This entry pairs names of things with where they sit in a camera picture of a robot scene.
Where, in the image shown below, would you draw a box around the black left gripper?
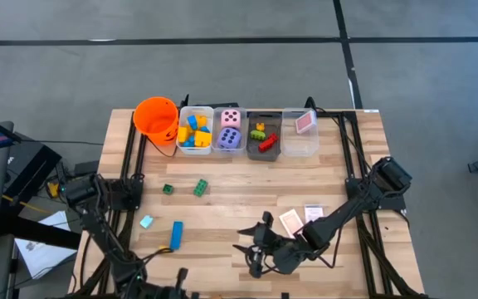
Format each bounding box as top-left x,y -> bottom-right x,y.
137,267 -> 189,299

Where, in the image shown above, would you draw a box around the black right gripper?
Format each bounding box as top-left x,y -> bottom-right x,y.
232,210 -> 313,279

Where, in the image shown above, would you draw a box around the orange-red playing card deck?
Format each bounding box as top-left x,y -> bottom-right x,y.
279,208 -> 305,238

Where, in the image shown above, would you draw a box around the long blue block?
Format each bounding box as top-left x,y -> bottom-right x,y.
169,221 -> 184,251

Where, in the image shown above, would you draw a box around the long green toy brick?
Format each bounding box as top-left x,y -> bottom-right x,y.
193,179 -> 209,198

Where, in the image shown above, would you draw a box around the purple foam die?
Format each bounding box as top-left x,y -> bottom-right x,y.
216,127 -> 242,150

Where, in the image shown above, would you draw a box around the yellow duplo blocks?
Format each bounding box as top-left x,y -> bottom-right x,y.
183,125 -> 211,149

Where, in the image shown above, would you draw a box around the pink foam die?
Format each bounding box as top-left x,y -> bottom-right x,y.
221,110 -> 242,130

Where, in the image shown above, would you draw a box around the grey plastic bin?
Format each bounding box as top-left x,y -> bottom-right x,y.
246,110 -> 284,162

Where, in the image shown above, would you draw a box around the clear plastic bin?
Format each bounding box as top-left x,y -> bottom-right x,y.
280,107 -> 319,158
212,106 -> 248,157

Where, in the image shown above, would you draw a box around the red-backed playing card deck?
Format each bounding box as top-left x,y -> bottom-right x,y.
295,110 -> 318,135

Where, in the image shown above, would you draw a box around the white paper sheets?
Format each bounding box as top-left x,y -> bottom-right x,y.
14,210 -> 78,280

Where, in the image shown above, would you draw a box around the white plastic bin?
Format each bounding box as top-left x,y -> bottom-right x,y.
176,105 -> 215,156

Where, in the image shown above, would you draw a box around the orange pumpkin face bucket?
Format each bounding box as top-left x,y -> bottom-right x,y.
133,96 -> 181,146

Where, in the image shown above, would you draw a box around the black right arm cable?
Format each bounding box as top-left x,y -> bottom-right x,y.
313,223 -> 346,269

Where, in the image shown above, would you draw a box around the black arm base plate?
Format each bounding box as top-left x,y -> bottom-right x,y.
346,177 -> 407,211
105,178 -> 144,211

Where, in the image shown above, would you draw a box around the black aluminium table frame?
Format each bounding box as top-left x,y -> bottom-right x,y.
66,94 -> 431,299

